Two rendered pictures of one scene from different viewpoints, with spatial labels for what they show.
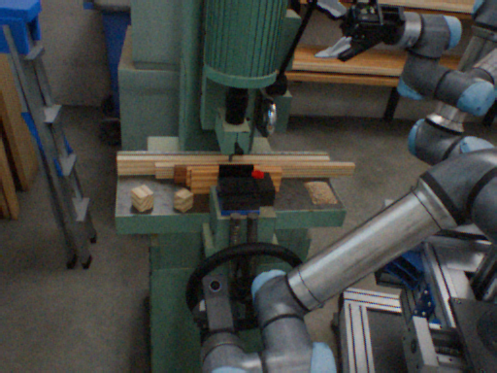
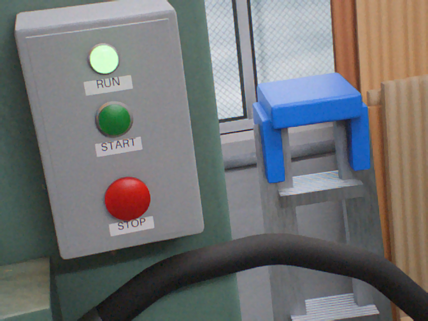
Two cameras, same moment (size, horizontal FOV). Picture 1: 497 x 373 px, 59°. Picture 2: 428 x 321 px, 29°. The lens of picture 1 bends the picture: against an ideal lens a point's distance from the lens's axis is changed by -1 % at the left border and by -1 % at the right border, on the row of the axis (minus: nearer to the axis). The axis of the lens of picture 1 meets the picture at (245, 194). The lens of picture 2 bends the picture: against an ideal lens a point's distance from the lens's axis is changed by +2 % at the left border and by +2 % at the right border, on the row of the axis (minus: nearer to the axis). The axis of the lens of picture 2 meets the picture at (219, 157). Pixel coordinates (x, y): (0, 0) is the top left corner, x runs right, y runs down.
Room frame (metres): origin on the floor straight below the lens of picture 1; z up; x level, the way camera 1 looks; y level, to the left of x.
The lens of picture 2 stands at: (1.52, -0.52, 1.57)
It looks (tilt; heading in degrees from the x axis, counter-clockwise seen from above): 20 degrees down; 96
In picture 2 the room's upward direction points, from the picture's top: 7 degrees counter-clockwise
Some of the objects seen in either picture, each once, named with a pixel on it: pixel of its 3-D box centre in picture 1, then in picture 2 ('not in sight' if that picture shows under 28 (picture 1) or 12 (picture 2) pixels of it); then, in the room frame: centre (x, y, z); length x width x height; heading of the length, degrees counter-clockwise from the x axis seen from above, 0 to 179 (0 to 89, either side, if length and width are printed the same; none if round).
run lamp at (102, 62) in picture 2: not in sight; (104, 59); (1.40, -0.03, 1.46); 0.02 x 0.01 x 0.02; 16
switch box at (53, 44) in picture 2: not in sight; (114, 127); (1.39, 0.01, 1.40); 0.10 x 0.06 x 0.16; 16
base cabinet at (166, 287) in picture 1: (209, 279); not in sight; (1.16, 0.09, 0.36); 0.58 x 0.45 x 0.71; 16
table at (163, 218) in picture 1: (233, 208); not in sight; (0.94, 0.03, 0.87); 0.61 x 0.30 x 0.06; 106
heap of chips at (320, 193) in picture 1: (320, 189); not in sight; (1.03, -0.20, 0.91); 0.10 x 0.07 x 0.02; 16
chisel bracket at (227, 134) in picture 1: (232, 132); not in sight; (1.06, 0.06, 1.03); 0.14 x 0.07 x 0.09; 16
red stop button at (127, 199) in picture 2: not in sight; (127, 199); (1.40, -0.03, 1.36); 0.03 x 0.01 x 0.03; 16
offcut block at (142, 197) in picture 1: (142, 198); not in sight; (0.86, 0.25, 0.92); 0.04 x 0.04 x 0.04; 47
